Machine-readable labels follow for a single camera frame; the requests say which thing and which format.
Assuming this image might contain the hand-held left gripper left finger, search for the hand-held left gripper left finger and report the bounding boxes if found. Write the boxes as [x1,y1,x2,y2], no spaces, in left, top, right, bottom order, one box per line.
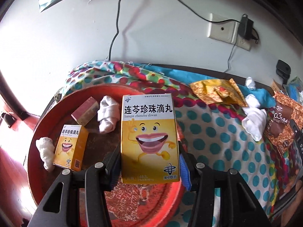
[27,144,122,227]

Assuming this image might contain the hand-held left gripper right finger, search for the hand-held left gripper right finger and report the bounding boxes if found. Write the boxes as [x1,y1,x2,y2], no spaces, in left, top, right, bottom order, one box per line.
[179,141,271,227]

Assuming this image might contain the brown snack bag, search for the brown snack bag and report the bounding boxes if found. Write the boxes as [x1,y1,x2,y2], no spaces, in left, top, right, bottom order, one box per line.
[264,91,301,156]

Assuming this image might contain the red round tray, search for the red round tray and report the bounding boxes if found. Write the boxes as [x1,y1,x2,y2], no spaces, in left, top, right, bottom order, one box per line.
[27,84,187,227]

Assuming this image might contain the large yellow medicine box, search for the large yellow medicine box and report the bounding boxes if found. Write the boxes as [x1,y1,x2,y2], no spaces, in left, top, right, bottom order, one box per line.
[121,94,181,183]

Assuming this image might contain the small yellow medicine box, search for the small yellow medicine box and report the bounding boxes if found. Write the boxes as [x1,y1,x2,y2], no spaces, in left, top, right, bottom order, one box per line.
[52,124,89,171]

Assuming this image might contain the ribbed white sock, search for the ribbed white sock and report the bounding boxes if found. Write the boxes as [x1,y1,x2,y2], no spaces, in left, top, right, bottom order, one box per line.
[98,96,120,133]

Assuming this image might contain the red medicine box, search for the red medicine box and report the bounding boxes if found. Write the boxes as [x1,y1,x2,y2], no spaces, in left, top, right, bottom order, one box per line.
[71,97,99,125]

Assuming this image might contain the plastic white balls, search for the plastic white balls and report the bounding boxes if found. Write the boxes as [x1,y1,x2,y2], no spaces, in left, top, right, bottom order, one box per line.
[245,77,256,90]

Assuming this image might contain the gold foil packet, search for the gold foil packet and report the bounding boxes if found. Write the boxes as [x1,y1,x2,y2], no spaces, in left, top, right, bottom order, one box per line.
[191,78,248,107]

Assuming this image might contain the polka dot cloth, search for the polka dot cloth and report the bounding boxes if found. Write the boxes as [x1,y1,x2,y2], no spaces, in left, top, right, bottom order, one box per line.
[63,60,303,227]

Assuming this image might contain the black power adapter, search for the black power adapter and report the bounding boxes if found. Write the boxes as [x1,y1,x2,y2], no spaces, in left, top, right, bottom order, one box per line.
[238,14,259,40]

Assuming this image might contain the thin adapter cable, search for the thin adapter cable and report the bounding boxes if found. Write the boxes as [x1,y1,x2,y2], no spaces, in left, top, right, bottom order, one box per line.
[224,44,237,72]

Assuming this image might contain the white wall socket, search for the white wall socket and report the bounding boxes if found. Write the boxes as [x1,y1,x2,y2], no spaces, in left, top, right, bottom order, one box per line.
[233,37,252,51]

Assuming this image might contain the white wall plate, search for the white wall plate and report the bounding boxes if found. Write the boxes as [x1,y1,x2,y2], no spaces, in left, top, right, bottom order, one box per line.
[208,13,239,43]

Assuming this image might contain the black hanging cable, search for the black hanging cable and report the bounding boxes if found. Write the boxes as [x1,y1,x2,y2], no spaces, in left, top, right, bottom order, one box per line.
[109,0,132,61]

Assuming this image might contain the black wall cable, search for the black wall cable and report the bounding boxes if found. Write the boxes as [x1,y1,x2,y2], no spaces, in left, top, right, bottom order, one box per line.
[164,0,242,24]

